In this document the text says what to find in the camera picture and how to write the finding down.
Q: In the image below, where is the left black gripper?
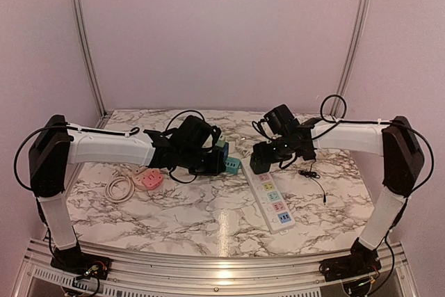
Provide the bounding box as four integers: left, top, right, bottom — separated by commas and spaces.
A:
179, 146, 226, 176

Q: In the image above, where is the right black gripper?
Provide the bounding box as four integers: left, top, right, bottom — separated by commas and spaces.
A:
252, 135, 299, 167

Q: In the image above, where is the white long power strip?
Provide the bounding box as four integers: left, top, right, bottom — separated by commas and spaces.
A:
241, 158, 296, 235

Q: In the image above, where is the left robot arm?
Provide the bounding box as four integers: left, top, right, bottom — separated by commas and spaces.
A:
25, 115, 226, 273

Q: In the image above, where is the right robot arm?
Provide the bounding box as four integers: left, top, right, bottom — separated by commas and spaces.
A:
250, 116, 425, 275

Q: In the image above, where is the dark green cube socket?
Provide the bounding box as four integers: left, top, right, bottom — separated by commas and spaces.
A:
250, 153, 270, 175

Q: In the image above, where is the blue cube socket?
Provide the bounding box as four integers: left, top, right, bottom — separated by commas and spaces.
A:
222, 142, 229, 162

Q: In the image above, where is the white plug adapter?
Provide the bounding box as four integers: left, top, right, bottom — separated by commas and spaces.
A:
133, 166, 147, 175

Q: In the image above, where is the light green USB adapter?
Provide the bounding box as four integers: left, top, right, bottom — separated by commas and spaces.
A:
216, 134, 227, 149

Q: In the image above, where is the pink round power strip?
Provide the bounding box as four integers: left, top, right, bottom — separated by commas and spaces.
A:
131, 168, 163, 191

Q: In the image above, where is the teal power strip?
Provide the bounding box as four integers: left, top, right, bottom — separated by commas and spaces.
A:
225, 156, 241, 175

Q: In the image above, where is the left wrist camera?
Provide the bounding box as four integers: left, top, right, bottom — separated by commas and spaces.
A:
170, 115, 222, 152

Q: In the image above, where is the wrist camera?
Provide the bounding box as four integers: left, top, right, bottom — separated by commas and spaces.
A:
264, 104, 300, 136
170, 115, 222, 152

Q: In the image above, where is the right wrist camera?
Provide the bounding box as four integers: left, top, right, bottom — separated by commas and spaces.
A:
264, 104, 300, 136

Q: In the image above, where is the thin black cable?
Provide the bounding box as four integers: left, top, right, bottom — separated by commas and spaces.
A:
298, 168, 327, 204

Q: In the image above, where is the white strip bundled cord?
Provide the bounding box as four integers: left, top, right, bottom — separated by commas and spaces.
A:
234, 136, 251, 159

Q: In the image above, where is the coiled white cable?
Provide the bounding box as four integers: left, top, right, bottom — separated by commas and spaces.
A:
105, 175, 135, 203

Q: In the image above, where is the left aluminium frame post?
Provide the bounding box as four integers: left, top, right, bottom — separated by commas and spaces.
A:
72, 0, 107, 118

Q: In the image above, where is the aluminium frame post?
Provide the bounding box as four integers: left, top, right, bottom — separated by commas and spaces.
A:
336, 0, 371, 98
72, 0, 107, 118

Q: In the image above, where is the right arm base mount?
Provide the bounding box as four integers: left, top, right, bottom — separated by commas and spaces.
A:
318, 255, 382, 282

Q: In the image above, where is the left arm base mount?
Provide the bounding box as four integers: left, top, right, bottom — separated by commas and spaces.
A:
51, 252, 111, 280

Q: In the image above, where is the right aluminium frame post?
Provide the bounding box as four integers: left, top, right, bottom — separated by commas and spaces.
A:
336, 0, 371, 98

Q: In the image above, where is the front aluminium rail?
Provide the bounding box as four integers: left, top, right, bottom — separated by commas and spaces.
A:
6, 239, 419, 296

